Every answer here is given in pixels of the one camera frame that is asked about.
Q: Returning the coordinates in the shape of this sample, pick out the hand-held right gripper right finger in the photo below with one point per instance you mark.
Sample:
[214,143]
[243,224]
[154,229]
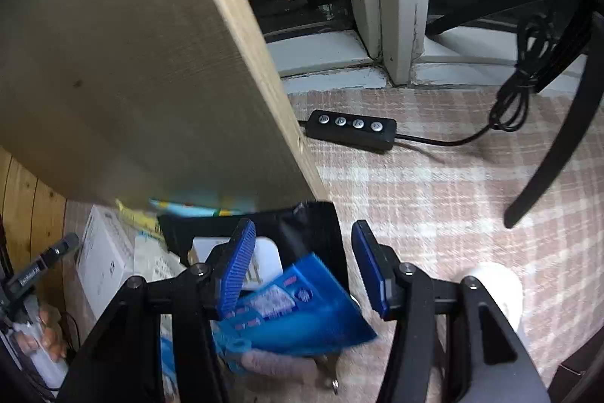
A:
[365,261]

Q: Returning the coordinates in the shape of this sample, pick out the pink plaid covered desktop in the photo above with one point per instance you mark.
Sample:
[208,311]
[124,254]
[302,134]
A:
[424,195]

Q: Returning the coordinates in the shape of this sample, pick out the white window frame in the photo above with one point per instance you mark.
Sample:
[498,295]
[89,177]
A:
[401,6]

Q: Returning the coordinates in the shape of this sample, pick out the teal tube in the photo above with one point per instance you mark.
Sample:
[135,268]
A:
[188,208]

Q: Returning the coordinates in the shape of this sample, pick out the large wooden board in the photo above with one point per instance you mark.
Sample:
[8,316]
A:
[118,53]

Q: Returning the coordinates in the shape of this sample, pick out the person's left hand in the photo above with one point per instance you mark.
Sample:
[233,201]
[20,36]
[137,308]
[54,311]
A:
[52,337]

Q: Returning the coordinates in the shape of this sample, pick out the black pouch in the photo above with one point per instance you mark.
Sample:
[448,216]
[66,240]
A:
[316,233]

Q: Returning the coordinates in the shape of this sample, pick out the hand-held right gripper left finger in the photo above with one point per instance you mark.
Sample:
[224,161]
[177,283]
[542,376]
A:
[238,271]

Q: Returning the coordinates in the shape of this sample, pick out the white round plug adapter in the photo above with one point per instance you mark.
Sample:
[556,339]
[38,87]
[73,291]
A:
[500,289]

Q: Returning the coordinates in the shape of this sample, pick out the white cardboard box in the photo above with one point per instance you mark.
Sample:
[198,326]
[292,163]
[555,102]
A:
[101,261]

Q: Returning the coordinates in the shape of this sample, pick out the blue plastic packet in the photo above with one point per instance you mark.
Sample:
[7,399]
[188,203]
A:
[321,318]

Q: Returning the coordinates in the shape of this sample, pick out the wooden slat panel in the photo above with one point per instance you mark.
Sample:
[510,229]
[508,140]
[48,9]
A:
[28,204]

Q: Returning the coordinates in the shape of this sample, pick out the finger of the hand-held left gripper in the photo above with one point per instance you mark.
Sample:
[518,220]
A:
[61,246]

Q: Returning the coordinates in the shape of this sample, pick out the black inline button controller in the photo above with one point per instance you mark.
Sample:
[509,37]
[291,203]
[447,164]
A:
[351,129]

